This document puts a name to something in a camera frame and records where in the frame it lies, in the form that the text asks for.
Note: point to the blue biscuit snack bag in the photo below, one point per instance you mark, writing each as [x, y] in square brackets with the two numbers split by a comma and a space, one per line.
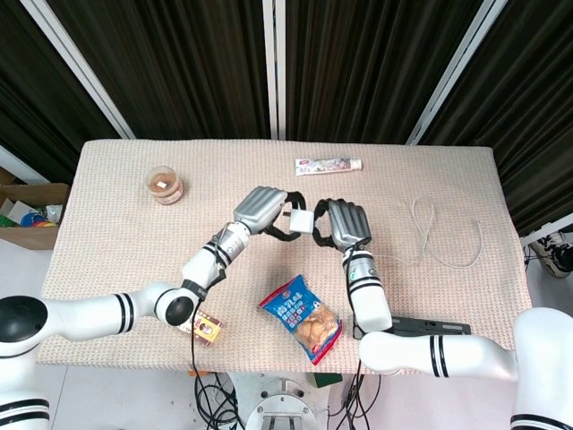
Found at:
[302, 318]

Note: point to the upright white frame post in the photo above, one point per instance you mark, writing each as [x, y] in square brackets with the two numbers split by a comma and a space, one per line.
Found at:
[274, 67]

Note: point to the small white cube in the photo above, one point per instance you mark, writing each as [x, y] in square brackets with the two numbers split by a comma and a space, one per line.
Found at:
[299, 221]

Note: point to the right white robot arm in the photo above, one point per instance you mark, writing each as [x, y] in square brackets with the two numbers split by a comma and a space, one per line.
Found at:
[369, 300]

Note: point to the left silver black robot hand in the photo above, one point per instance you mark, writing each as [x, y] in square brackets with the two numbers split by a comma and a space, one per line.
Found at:
[259, 208]

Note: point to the clear jar with brown paste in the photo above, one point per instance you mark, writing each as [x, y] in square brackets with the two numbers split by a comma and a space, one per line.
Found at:
[165, 186]

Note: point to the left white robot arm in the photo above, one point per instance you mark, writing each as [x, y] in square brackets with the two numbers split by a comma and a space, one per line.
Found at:
[80, 313]

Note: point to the black and white shoe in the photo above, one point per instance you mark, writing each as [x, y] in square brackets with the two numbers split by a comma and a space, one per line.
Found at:
[557, 253]

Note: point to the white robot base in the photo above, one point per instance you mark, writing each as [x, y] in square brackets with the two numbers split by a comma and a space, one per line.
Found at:
[282, 403]

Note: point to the beige waffle tablecloth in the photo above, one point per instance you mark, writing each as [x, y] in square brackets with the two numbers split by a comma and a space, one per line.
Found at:
[125, 251]

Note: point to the white toothpaste tube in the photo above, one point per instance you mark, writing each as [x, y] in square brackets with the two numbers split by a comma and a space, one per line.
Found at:
[327, 166]

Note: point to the black folding stand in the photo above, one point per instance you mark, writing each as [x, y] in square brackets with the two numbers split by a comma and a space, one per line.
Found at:
[430, 326]

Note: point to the cardboard box with clutter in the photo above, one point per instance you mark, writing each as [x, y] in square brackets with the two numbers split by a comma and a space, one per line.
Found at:
[31, 215]

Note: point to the dark pleated curtain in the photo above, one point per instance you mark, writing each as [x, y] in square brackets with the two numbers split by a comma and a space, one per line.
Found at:
[188, 58]

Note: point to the slanted white frame bar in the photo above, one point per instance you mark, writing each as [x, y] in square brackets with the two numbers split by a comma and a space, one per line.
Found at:
[80, 67]
[452, 71]

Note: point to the yellow and brown carton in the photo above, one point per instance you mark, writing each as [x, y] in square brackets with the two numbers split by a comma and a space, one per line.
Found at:
[207, 329]

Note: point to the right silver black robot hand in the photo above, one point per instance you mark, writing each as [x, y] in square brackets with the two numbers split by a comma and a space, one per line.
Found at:
[351, 221]

